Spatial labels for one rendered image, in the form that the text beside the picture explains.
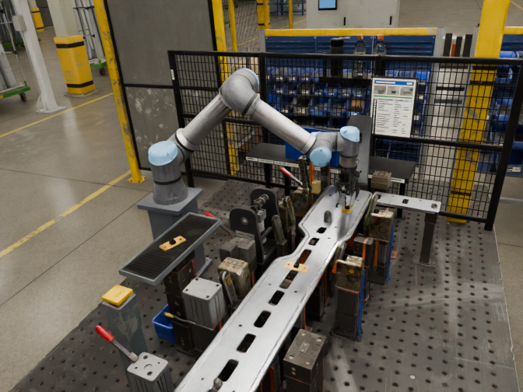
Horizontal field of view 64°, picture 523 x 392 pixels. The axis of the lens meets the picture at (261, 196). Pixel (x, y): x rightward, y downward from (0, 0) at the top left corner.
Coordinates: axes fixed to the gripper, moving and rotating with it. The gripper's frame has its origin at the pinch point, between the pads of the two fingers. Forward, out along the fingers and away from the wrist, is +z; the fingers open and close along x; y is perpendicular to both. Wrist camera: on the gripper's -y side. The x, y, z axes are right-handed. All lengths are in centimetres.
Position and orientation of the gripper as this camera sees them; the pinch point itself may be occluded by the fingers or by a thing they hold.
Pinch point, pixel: (347, 204)
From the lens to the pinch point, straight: 185.6
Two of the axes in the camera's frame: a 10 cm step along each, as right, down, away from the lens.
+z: 0.5, 8.8, 4.7
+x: 8.9, 1.7, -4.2
